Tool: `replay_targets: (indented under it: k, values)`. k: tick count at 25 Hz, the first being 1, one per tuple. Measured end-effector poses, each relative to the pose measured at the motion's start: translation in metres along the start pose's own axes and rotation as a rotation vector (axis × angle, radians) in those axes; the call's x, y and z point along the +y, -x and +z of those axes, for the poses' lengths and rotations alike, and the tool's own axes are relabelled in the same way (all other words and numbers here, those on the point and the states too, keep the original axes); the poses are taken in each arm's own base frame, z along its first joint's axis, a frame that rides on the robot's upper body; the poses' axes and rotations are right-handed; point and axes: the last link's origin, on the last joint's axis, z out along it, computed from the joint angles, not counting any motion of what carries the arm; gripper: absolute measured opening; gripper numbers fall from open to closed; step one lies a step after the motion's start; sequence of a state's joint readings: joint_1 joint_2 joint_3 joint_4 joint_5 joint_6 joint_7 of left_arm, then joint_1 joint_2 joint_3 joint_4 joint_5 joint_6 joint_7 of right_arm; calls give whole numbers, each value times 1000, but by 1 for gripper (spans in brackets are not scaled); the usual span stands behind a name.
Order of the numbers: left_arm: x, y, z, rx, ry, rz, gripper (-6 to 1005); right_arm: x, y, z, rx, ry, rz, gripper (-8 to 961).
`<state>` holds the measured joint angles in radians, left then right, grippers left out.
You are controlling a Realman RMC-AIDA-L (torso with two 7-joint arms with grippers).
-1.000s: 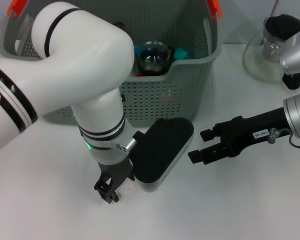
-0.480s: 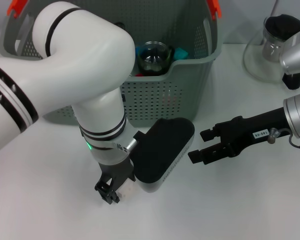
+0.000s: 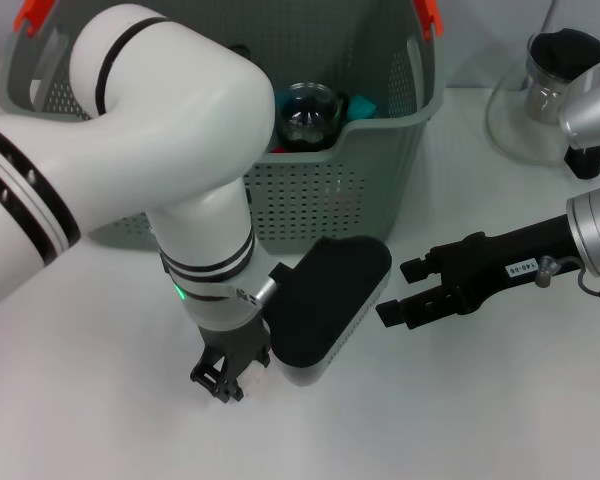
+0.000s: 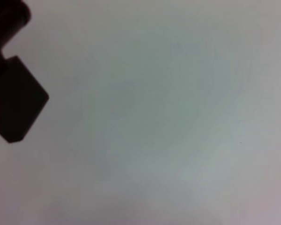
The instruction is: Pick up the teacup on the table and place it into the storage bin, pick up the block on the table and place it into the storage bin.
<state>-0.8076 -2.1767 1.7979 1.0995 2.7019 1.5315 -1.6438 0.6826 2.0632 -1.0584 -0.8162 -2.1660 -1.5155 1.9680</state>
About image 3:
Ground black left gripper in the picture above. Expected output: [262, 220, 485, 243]
[189, 313, 275, 405]

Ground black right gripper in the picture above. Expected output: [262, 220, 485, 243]
[373, 213, 582, 331]

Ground cyan square toy brick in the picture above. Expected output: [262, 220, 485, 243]
[348, 94, 380, 120]

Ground glass teacup with black sleeve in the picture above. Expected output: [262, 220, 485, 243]
[277, 82, 352, 152]

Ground grey perforated plastic storage basket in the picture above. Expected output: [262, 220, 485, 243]
[0, 0, 449, 254]

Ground glass carafe with black handle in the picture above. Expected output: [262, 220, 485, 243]
[485, 28, 600, 181]

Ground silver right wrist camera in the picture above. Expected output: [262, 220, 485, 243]
[558, 61, 600, 151]

